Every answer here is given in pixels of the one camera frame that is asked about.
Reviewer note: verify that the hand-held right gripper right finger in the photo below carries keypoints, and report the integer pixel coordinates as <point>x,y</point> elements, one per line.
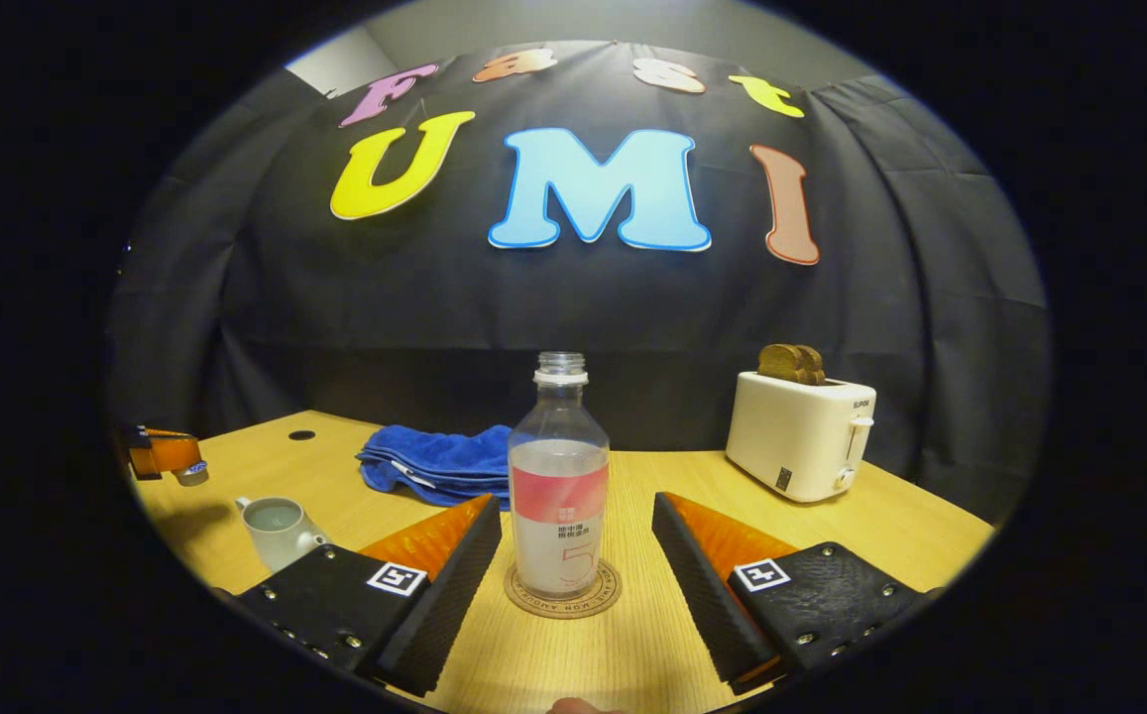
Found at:
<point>702,585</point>

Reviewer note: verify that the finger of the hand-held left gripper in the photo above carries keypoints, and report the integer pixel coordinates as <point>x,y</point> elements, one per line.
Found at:
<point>176,453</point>
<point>140,454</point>

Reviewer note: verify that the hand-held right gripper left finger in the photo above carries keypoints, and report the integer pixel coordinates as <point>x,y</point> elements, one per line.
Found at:
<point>449,585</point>

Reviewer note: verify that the white teacup lid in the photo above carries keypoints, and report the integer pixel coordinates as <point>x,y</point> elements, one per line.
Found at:
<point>192,473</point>

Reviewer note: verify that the round wooden coaster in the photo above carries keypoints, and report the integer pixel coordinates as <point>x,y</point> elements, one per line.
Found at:
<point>605,600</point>

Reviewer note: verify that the white ceramic teacup with spout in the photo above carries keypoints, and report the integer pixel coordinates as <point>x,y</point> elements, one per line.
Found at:
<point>276,535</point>

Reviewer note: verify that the clear water bottle red label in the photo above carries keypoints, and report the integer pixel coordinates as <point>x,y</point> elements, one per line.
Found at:
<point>558,496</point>

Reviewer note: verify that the folded blue towel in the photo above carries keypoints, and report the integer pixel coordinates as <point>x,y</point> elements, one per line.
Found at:
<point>434,461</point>

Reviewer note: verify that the white toaster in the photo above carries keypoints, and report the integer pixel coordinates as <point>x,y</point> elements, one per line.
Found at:
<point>796,436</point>

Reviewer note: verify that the brown toast slice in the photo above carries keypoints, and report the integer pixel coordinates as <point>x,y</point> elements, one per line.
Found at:
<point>779,363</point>
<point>814,365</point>

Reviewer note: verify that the black backdrop cloth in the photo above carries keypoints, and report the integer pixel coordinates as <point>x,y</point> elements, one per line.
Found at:
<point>831,297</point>

